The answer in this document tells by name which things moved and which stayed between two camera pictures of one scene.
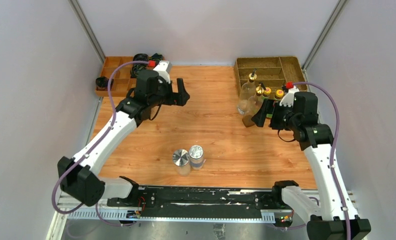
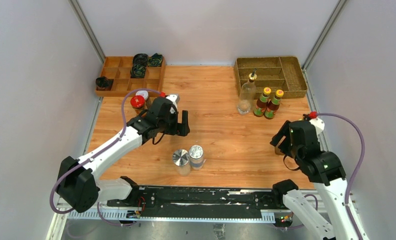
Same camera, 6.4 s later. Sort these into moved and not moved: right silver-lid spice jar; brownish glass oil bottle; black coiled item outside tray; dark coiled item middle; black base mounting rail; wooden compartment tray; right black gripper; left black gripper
Moved: left black gripper; brownish glass oil bottle; right black gripper
Not moved: wooden compartment tray; right silver-lid spice jar; black base mounting rail; dark coiled item middle; black coiled item outside tray
